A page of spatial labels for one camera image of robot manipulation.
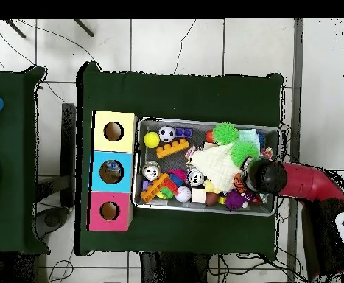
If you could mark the small soccer ball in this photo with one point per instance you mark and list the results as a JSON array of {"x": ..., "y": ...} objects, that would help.
[{"x": 166, "y": 133}]

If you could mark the yellow foam ball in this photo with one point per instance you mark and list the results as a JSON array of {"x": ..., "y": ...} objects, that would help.
[{"x": 151, "y": 139}]

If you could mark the black stand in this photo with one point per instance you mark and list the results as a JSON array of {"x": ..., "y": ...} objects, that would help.
[{"x": 68, "y": 147}]

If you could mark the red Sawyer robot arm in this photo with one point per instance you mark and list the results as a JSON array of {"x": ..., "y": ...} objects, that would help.
[{"x": 307, "y": 179}]

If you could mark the wooden box with three holes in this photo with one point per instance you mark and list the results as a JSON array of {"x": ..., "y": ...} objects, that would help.
[{"x": 121, "y": 206}]

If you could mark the grey round base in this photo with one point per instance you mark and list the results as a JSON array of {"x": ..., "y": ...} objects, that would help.
[{"x": 52, "y": 219}]

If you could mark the orange toy building block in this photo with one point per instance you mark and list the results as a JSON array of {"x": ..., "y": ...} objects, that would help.
[{"x": 171, "y": 147}]

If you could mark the long orange toy piece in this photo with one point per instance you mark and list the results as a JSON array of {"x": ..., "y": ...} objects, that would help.
[{"x": 154, "y": 188}]

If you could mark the green spiky rubber ball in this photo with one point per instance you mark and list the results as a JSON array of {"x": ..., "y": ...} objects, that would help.
[
  {"x": 243, "y": 151},
  {"x": 226, "y": 133}
]

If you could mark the mint green cloth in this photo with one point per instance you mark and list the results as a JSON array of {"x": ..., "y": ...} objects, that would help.
[{"x": 249, "y": 137}]

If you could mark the clear foil packet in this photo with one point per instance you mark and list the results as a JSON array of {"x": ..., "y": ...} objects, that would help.
[{"x": 111, "y": 168}]

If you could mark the dark green tablecloth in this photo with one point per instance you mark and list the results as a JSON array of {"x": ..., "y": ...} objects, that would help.
[
  {"x": 9, "y": 177},
  {"x": 174, "y": 94}
]

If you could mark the black tripod leg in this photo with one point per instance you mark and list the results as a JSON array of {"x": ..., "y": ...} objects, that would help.
[
  {"x": 84, "y": 28},
  {"x": 16, "y": 29}
]

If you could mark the cream cloth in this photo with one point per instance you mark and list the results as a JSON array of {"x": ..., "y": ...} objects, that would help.
[{"x": 215, "y": 165}]

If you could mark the purple toy building block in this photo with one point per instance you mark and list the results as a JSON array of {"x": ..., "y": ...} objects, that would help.
[{"x": 183, "y": 132}]

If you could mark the silver mesh bin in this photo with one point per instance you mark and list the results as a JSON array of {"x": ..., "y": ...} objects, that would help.
[{"x": 171, "y": 162}]

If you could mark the crushed printed can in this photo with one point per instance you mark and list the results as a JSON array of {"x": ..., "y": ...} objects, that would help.
[{"x": 151, "y": 171}]

